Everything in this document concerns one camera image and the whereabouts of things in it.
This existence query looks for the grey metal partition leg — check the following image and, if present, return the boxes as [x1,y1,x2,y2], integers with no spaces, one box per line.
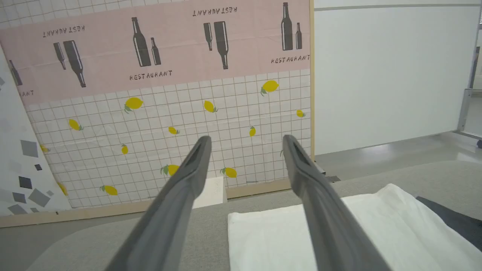
[456,45,482,140]

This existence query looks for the white panel with grey squares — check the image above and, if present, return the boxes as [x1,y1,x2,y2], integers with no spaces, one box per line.
[0,44,73,217]

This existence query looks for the small white box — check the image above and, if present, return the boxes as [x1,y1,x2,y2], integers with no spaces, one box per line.
[192,177,228,209]

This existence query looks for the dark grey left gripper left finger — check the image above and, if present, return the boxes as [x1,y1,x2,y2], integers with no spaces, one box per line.
[105,136,212,271]

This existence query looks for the lemon and bottle print board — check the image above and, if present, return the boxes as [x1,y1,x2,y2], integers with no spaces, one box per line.
[0,0,316,228]

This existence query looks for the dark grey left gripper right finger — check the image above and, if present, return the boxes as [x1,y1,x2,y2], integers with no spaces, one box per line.
[282,135,390,271]

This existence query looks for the white partition panel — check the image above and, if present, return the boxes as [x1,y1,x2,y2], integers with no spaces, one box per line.
[314,0,482,155]

